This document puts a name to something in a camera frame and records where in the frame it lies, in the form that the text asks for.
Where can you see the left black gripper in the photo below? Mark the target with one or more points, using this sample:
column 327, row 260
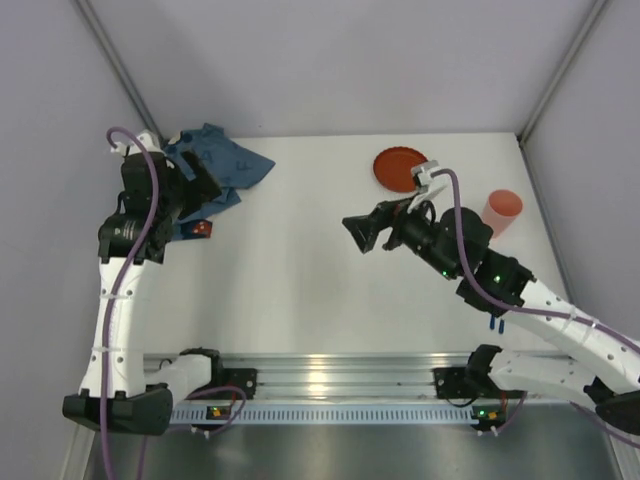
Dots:
column 187, row 185

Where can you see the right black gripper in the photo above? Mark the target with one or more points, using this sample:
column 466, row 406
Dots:
column 391, row 228

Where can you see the blue letter-print placemat cloth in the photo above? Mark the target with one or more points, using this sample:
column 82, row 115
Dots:
column 233, row 166

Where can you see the red round plate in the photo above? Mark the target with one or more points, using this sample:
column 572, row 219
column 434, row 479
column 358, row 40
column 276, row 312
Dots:
column 392, row 168

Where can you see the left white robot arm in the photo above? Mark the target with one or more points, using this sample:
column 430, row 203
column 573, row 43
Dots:
column 115, row 394

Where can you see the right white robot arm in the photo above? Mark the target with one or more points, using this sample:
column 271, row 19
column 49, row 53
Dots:
column 601, row 373

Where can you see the pink plastic cup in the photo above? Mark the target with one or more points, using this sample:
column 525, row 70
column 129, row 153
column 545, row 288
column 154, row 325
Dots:
column 501, row 209

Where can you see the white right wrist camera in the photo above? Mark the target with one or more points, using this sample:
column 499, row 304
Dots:
column 427, row 184

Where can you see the aluminium mounting rail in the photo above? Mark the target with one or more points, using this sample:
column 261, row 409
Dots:
column 348, row 378

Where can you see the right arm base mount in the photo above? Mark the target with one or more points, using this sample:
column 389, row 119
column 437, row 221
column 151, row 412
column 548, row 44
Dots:
column 451, row 384

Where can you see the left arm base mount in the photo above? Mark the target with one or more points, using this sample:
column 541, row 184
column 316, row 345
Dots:
column 244, row 378

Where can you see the perforated cable tray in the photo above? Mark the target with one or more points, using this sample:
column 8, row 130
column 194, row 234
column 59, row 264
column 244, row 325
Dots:
column 333, row 414

